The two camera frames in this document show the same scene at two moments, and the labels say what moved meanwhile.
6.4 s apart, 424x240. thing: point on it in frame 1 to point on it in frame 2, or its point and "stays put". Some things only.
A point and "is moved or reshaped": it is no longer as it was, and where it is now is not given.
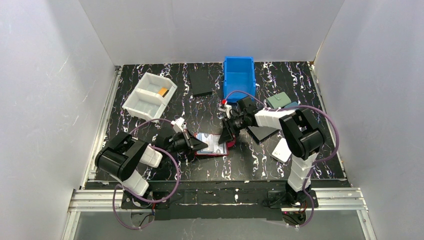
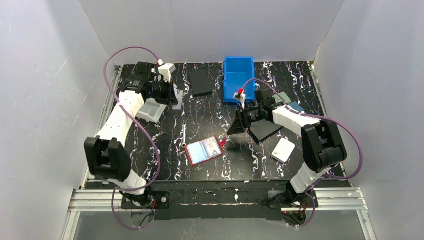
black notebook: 261,133 stays put
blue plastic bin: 239,78 stays put
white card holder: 282,151 stays put
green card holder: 278,100 stays put
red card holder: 214,148 is moved or reshaped
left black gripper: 187,141 to 170,92
